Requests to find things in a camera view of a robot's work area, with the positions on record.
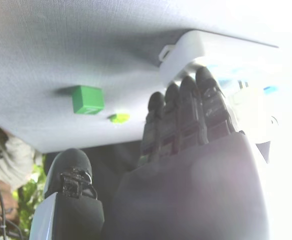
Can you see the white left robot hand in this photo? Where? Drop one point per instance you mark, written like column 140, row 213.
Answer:
column 186, row 187

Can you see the white power strip blue sockets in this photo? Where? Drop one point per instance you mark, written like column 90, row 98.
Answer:
column 186, row 47

